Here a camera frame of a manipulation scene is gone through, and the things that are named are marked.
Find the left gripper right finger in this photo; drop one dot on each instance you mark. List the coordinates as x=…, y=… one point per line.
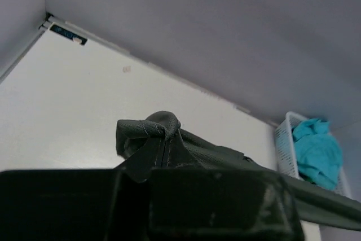
x=221, y=204

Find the white plastic basket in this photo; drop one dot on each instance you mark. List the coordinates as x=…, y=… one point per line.
x=286, y=155

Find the turquoise t shirt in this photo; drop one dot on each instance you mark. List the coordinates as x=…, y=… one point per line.
x=318, y=154

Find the blue table label sticker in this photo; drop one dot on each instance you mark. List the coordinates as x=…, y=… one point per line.
x=68, y=34

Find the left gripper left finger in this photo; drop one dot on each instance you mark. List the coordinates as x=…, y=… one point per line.
x=81, y=204

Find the dark grey t shirt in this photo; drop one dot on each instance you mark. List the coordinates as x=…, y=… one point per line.
x=214, y=162

